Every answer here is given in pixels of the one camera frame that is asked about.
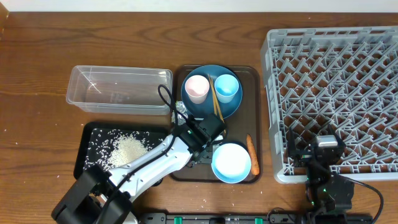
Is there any white rice pile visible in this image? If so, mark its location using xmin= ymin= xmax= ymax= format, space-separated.
xmin=83 ymin=128 xmax=150 ymax=171

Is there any dark blue plate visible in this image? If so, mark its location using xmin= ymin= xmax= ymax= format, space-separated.
xmin=178 ymin=65 xmax=243 ymax=118

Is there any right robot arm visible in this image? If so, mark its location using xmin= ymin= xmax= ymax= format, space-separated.
xmin=287 ymin=126 xmax=354 ymax=223

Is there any pink cup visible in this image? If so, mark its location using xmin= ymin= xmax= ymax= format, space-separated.
xmin=184 ymin=75 xmax=210 ymax=104

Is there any left wooden chopstick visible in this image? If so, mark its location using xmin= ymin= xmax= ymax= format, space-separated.
xmin=207 ymin=74 xmax=218 ymax=115

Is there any aluminium foil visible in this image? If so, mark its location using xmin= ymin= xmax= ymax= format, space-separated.
xmin=171 ymin=101 xmax=188 ymax=125

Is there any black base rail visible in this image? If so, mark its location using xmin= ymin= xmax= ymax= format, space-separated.
xmin=138 ymin=212 xmax=373 ymax=224

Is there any black waste tray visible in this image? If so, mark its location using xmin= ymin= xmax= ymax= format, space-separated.
xmin=73 ymin=121 xmax=168 ymax=179

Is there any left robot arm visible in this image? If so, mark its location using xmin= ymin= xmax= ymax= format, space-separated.
xmin=51 ymin=114 xmax=226 ymax=223

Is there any grey dishwasher rack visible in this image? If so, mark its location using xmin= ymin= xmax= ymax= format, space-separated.
xmin=261 ymin=26 xmax=397 ymax=184

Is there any clear plastic bin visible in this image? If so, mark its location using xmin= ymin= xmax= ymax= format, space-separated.
xmin=66 ymin=65 xmax=173 ymax=116

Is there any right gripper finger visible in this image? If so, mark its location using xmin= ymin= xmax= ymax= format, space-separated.
xmin=287 ymin=128 xmax=297 ymax=152
xmin=327 ymin=124 xmax=344 ymax=145

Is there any light blue cup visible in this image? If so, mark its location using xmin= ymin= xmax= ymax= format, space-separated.
xmin=215 ymin=74 xmax=239 ymax=103

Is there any light blue bowl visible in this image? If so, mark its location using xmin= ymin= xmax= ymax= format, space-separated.
xmin=211 ymin=143 xmax=251 ymax=184

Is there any orange carrot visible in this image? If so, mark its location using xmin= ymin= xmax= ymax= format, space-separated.
xmin=246 ymin=134 xmax=260 ymax=175

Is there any right wooden chopstick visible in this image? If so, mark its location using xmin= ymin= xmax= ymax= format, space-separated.
xmin=211 ymin=78 xmax=224 ymax=122

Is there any wooden chopstick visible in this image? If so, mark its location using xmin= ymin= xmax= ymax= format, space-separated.
xmin=211 ymin=78 xmax=224 ymax=122
xmin=207 ymin=74 xmax=218 ymax=115

